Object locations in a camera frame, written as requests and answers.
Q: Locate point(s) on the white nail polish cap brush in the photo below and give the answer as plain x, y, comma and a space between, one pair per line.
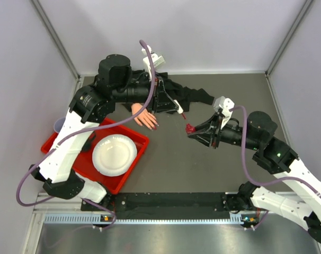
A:
180, 109

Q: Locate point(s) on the red nail polish bottle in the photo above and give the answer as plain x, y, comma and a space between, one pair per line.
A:
190, 129

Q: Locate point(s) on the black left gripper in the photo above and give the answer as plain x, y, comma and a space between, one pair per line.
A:
161, 101

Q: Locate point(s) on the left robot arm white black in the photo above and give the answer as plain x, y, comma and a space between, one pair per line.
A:
89, 107

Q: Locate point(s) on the white paper plate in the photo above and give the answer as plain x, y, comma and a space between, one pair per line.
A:
113, 155

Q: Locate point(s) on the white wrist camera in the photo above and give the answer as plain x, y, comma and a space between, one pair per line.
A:
223, 105
157, 60

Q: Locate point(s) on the black cloth garment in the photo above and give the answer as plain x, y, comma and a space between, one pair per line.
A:
192, 95

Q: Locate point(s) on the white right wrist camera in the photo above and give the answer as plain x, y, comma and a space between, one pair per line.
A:
223, 105

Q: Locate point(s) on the red plastic tray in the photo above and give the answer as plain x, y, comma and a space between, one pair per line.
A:
83, 164

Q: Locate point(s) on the grey slotted cable duct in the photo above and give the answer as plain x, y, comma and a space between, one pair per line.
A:
101, 219

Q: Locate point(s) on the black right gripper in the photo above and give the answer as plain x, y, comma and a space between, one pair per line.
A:
212, 129

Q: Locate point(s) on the purple plastic cup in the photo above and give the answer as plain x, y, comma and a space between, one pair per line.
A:
58, 125

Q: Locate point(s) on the mannequin hand with red nails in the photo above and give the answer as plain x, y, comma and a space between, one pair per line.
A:
144, 118

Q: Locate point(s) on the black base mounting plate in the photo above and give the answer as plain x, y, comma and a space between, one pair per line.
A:
212, 205

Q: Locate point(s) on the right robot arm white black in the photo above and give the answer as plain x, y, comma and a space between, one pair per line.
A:
274, 156

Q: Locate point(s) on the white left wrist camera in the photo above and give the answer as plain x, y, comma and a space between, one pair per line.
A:
157, 60

